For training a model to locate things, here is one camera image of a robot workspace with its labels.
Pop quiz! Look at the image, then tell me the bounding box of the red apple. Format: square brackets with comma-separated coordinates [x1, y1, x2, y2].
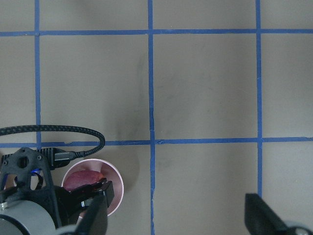
[63, 170, 104, 191]

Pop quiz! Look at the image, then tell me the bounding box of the black braided cable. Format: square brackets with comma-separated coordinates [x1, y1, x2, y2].
[0, 124, 106, 157]

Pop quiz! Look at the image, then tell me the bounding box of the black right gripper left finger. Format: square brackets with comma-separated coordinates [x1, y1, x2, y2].
[74, 195, 108, 235]

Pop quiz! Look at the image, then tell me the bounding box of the pink bowl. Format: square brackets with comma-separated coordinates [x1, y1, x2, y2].
[62, 159, 124, 216]

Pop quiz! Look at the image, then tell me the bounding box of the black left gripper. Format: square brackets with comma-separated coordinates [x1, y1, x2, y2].
[0, 147, 114, 228]

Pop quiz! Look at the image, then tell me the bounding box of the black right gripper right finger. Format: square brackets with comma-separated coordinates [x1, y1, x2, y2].
[244, 193, 291, 235]

